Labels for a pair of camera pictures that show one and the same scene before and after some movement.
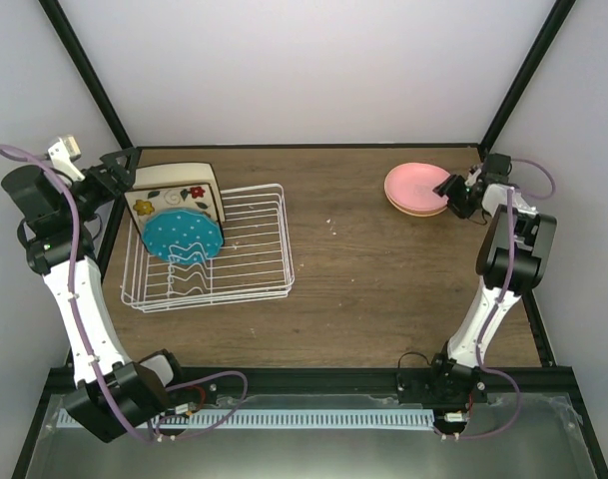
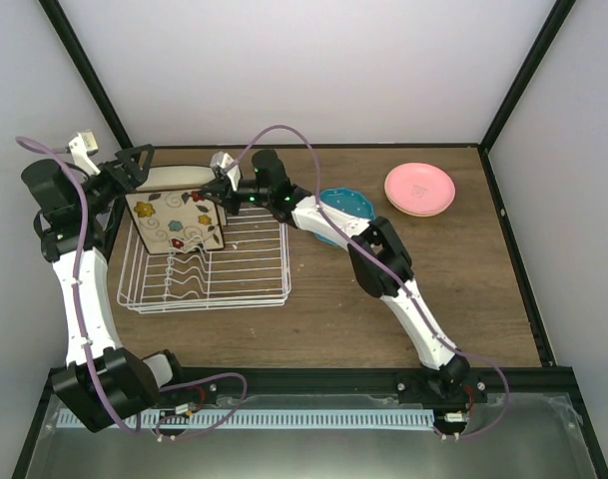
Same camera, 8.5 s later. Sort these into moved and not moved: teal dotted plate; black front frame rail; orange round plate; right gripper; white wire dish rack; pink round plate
Moved: teal dotted plate; right gripper
Not moved: pink round plate; orange round plate; white wire dish rack; black front frame rail
